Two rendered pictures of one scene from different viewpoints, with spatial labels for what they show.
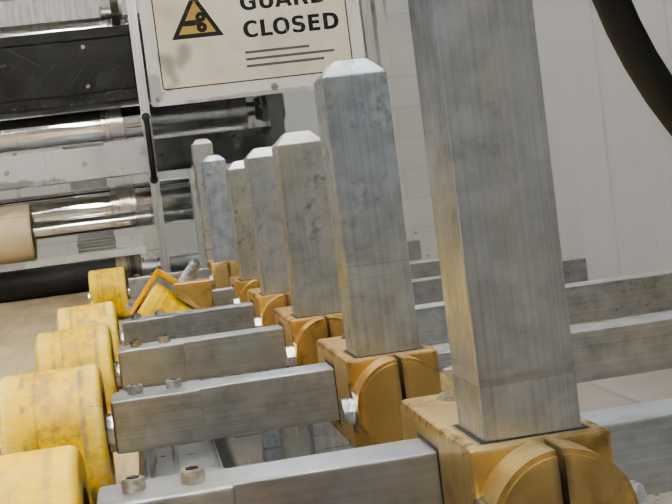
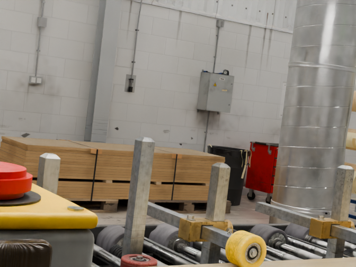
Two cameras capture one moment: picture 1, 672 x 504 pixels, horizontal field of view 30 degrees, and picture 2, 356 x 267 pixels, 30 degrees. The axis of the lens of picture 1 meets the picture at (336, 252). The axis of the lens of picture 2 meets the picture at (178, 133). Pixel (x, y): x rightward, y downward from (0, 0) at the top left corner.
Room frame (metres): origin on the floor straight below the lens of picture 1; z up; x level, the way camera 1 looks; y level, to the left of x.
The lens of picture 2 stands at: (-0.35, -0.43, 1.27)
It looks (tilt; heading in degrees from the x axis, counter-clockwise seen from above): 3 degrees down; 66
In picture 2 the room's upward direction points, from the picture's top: 7 degrees clockwise
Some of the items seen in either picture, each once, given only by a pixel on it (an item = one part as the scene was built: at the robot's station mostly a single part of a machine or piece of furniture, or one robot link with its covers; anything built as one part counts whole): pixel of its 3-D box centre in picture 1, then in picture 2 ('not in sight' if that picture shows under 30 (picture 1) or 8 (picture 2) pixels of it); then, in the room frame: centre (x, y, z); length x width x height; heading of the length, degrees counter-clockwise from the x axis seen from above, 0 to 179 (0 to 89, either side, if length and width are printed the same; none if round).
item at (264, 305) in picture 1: (281, 315); not in sight; (1.20, 0.06, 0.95); 0.14 x 0.06 x 0.05; 9
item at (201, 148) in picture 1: (218, 277); not in sight; (2.17, 0.21, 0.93); 0.04 x 0.04 x 0.48; 9
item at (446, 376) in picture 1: (462, 381); not in sight; (0.52, -0.05, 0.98); 0.02 x 0.02 x 0.01
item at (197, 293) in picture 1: (169, 304); not in sight; (1.45, 0.20, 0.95); 0.10 x 0.04 x 0.10; 99
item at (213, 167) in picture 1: (232, 310); not in sight; (1.92, 0.17, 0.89); 0.04 x 0.04 x 0.48; 9
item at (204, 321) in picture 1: (341, 303); not in sight; (1.23, 0.00, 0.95); 0.50 x 0.04 x 0.04; 99
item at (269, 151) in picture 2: not in sight; (275, 172); (4.71, 7.28, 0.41); 0.76 x 0.48 x 0.81; 16
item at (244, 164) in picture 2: not in sight; (225, 174); (3.80, 7.04, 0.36); 0.58 x 0.56 x 0.72; 99
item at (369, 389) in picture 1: (380, 388); not in sight; (0.71, -0.02, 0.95); 0.14 x 0.06 x 0.05; 9
